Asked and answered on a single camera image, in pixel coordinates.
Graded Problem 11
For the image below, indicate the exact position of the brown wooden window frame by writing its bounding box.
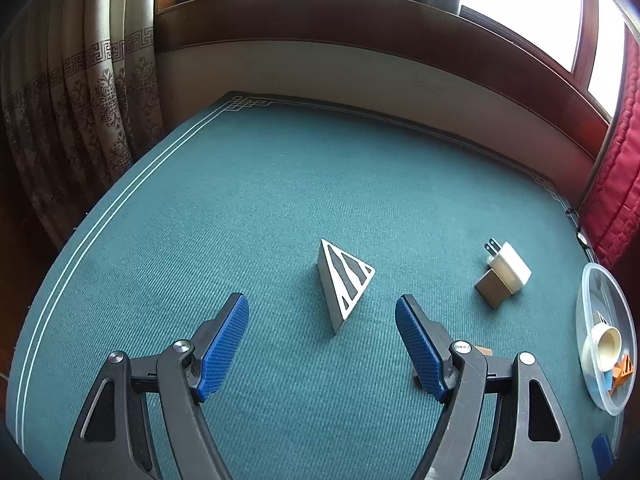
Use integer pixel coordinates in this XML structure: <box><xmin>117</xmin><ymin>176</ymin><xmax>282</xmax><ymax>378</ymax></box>
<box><xmin>154</xmin><ymin>0</ymin><xmax>628</xmax><ymax>161</ymax></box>

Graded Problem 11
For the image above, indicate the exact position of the teal table cloth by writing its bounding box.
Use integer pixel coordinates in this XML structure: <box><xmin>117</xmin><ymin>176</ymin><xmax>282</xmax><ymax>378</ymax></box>
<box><xmin>5</xmin><ymin>91</ymin><xmax>626</xmax><ymax>480</ymax></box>

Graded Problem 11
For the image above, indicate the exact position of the beige patterned curtain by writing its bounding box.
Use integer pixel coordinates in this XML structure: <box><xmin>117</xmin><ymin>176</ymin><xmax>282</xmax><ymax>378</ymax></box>
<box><xmin>0</xmin><ymin>0</ymin><xmax>166</xmax><ymax>241</ymax></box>

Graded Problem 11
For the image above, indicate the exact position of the white plug charger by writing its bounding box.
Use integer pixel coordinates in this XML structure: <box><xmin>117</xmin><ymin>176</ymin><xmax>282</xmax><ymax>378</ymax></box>
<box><xmin>482</xmin><ymin>240</ymin><xmax>532</xmax><ymax>292</ymax></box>

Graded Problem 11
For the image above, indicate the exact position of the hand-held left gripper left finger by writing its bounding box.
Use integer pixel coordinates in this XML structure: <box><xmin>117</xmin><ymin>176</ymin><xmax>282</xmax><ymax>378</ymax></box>
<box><xmin>60</xmin><ymin>292</ymin><xmax>251</xmax><ymax>480</ymax></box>

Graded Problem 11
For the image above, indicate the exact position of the small wooden block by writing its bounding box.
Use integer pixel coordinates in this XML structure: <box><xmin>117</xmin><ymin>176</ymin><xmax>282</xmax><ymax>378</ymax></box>
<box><xmin>474</xmin><ymin>270</ymin><xmax>516</xmax><ymax>309</ymax></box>

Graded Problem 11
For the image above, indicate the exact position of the cream ribbed cup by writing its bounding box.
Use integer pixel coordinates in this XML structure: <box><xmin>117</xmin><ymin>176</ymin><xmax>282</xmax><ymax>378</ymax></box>
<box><xmin>582</xmin><ymin>322</ymin><xmax>622</xmax><ymax>373</ymax></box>

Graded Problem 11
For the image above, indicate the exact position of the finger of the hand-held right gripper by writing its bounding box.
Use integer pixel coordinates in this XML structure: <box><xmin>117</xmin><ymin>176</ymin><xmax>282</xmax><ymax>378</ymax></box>
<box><xmin>591</xmin><ymin>435</ymin><xmax>615</xmax><ymax>479</ymax></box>

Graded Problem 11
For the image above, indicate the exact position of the orange wedge block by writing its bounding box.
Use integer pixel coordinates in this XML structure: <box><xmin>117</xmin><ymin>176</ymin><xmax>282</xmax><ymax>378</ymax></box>
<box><xmin>612</xmin><ymin>354</ymin><xmax>634</xmax><ymax>387</ymax></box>

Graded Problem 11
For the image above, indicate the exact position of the clear plastic container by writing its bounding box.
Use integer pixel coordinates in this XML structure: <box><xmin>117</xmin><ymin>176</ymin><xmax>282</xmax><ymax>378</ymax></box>
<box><xmin>575</xmin><ymin>262</ymin><xmax>636</xmax><ymax>416</ymax></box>

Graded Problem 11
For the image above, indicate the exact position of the grey striped triangular block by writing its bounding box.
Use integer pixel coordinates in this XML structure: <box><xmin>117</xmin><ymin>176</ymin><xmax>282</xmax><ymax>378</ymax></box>
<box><xmin>316</xmin><ymin>239</ymin><xmax>376</xmax><ymax>335</ymax></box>

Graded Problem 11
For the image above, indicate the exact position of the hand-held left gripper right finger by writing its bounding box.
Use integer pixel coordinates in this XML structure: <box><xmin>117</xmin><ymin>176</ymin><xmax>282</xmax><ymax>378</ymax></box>
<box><xmin>395</xmin><ymin>294</ymin><xmax>583</xmax><ymax>480</ymax></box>

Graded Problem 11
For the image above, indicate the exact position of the red quilted cloth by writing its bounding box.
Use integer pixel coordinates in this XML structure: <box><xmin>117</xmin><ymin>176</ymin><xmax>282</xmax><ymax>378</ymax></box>
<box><xmin>580</xmin><ymin>30</ymin><xmax>640</xmax><ymax>271</ymax></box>

